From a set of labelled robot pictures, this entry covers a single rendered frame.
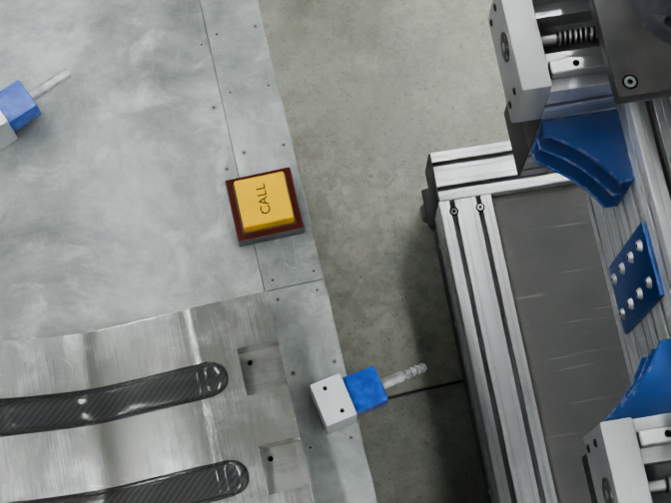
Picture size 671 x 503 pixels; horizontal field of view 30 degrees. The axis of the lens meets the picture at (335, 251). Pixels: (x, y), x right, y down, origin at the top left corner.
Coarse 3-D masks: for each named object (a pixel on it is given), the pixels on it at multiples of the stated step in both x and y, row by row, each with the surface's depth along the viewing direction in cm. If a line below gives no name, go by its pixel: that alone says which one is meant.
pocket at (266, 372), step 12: (240, 348) 136; (252, 348) 137; (264, 348) 138; (276, 348) 137; (240, 360) 138; (252, 360) 138; (264, 360) 138; (276, 360) 138; (252, 372) 137; (264, 372) 137; (276, 372) 137; (252, 384) 137; (264, 384) 137; (276, 384) 137
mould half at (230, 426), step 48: (96, 336) 137; (144, 336) 136; (192, 336) 136; (240, 336) 136; (0, 384) 131; (48, 384) 133; (96, 384) 135; (240, 384) 134; (48, 432) 131; (96, 432) 133; (144, 432) 133; (192, 432) 133; (240, 432) 133; (288, 432) 133; (0, 480) 127; (48, 480) 129; (96, 480) 131
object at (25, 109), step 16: (48, 80) 151; (64, 80) 152; (0, 96) 150; (16, 96) 150; (32, 96) 151; (0, 112) 148; (16, 112) 149; (32, 112) 150; (0, 128) 148; (16, 128) 151; (0, 144) 151
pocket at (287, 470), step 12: (264, 444) 132; (276, 444) 134; (288, 444) 135; (300, 444) 134; (264, 456) 135; (276, 456) 135; (288, 456) 135; (300, 456) 133; (264, 468) 134; (276, 468) 134; (288, 468) 134; (300, 468) 134; (276, 480) 134; (288, 480) 134; (300, 480) 134; (276, 492) 133
